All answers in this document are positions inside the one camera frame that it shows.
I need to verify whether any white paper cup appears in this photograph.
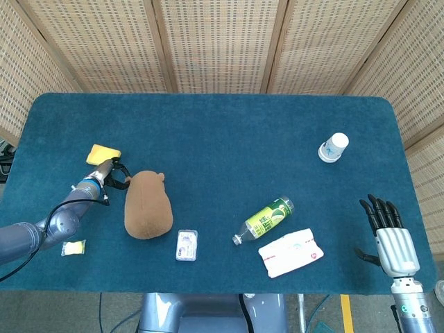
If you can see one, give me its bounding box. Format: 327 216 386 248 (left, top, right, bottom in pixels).
318 133 350 164

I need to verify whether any green label plastic bottle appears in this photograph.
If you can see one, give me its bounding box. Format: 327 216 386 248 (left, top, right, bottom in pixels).
232 196 296 246

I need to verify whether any white tissue pack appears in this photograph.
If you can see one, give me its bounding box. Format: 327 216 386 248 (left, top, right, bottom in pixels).
257 228 325 279

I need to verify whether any grey robot torso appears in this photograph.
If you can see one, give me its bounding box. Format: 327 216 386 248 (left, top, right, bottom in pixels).
137 293 289 333

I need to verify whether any yellow sponge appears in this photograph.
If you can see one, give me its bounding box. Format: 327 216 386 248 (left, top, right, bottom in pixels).
85 144 122 166

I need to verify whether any brown plush toy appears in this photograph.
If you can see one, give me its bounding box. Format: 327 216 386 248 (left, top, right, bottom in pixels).
124 170 174 240

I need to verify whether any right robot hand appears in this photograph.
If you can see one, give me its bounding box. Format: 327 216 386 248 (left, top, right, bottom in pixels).
354 194 420 278

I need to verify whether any woven bamboo folding screen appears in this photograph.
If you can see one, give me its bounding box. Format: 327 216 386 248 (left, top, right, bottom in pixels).
0 0 444 256

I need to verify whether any small yellow snack packet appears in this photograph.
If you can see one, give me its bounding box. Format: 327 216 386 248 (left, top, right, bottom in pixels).
61 239 87 257

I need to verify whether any yellow floor tape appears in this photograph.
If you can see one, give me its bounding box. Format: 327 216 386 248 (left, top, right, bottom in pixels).
340 294 355 333

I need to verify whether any blue table mat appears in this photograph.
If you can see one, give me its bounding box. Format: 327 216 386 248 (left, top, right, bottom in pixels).
0 92 437 295

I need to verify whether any blue floor cable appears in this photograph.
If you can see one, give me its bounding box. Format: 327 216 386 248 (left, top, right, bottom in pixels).
307 294 332 333

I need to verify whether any clear plastic blister pack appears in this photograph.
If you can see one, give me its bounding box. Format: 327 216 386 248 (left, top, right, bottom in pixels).
175 229 198 262

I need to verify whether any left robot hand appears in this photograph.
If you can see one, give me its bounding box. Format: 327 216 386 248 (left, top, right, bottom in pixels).
90 157 133 191

